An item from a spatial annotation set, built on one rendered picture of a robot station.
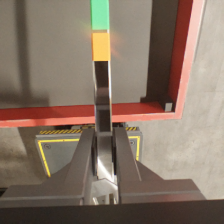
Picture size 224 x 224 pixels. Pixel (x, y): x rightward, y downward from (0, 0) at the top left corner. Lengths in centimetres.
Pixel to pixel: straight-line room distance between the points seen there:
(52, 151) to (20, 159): 67
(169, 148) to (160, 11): 147
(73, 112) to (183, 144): 147
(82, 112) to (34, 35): 13
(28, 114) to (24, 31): 12
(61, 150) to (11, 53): 92
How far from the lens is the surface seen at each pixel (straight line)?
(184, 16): 25
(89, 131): 15
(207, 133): 170
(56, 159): 122
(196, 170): 199
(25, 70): 29
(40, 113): 28
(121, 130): 15
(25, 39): 28
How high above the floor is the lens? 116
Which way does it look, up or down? 62 degrees down
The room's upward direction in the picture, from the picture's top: 176 degrees clockwise
